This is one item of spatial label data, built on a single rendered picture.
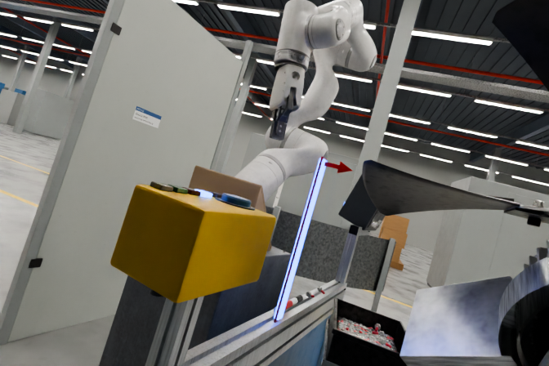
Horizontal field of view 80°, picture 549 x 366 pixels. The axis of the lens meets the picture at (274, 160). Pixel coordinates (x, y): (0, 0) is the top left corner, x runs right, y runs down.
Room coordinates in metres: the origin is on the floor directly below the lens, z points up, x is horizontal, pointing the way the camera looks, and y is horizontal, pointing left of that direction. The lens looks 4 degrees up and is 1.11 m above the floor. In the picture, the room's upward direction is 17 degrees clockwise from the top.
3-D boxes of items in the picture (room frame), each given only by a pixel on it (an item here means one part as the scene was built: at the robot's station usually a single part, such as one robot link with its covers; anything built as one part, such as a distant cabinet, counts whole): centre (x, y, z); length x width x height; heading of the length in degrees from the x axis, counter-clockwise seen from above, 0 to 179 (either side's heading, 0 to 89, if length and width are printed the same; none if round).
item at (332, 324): (0.73, -0.31, 0.85); 0.22 x 0.17 x 0.07; 167
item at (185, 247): (0.40, 0.05, 1.02); 0.16 x 0.10 x 0.11; 152
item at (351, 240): (1.13, -0.33, 0.96); 0.03 x 0.03 x 0.20; 62
